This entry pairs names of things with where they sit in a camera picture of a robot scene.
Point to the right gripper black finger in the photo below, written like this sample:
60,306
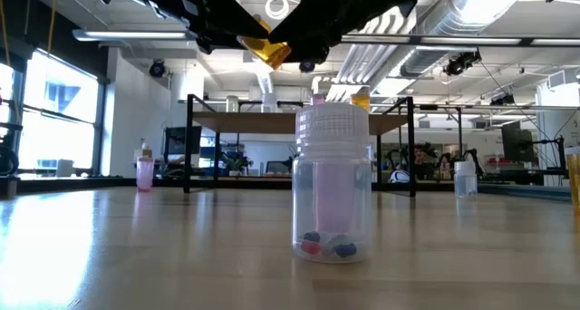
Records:
321,11
310,51

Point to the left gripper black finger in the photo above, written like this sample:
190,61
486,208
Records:
217,45
222,15

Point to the orange pill bottle white cap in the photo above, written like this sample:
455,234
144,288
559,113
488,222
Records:
361,100
267,51
573,178

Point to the yellow-green pill bottle white cap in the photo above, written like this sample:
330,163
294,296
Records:
232,105

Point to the clear pill bottle white cap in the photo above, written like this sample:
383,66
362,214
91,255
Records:
331,133
465,183

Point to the black background robot arm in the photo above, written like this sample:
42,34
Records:
471,156

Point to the long LED light bar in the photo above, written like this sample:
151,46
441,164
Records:
131,35

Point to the dark computer monitor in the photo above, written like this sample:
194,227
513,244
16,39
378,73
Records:
516,142
179,140

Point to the small potted plant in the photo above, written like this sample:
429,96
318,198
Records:
236,162

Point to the small white bottle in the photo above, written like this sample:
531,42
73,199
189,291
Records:
145,144

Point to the small cardboard box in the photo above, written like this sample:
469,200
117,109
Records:
146,152

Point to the large window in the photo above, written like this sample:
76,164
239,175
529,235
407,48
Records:
59,119

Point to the blue and white ball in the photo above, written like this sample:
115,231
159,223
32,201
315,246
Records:
399,177

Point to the white vent unit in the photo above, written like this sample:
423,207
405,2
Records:
562,79

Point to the black monitor stand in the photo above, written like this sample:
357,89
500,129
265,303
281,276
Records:
562,156

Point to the black round camera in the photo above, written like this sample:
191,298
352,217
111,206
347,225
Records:
157,68
307,67

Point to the wooden shelf with black frame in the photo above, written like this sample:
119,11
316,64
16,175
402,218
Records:
254,123

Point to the black aluminium rig frame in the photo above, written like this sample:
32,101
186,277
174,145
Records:
90,184

